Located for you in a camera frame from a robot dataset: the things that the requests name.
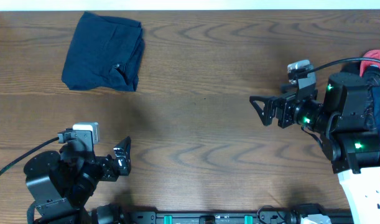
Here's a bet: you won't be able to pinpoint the dark navy blue shorts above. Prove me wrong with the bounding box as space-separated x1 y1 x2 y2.
62 12 145 91

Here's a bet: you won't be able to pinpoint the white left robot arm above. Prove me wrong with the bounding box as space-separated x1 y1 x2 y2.
24 122 280 224

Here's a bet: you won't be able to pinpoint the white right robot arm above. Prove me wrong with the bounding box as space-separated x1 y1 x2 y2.
258 72 380 223

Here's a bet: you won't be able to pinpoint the black patterned garment in pile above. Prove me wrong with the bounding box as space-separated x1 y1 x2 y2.
341 62 380 88

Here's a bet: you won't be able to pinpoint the red cloth in pile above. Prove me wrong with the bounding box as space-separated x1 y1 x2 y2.
359 49 380 77

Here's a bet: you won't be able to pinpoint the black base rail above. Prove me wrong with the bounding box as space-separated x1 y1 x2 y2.
89 203 354 224

